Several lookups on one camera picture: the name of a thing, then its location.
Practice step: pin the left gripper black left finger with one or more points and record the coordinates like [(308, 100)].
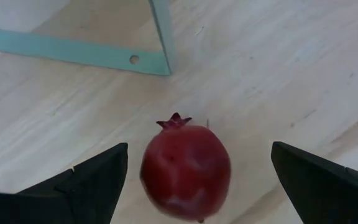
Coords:
[(98, 186)]

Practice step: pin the green perforated metal shelf riser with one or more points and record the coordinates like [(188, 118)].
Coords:
[(73, 51)]

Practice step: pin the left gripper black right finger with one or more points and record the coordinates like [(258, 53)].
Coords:
[(322, 186)]

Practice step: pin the dark red pomegranate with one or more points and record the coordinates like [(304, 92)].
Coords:
[(185, 171)]

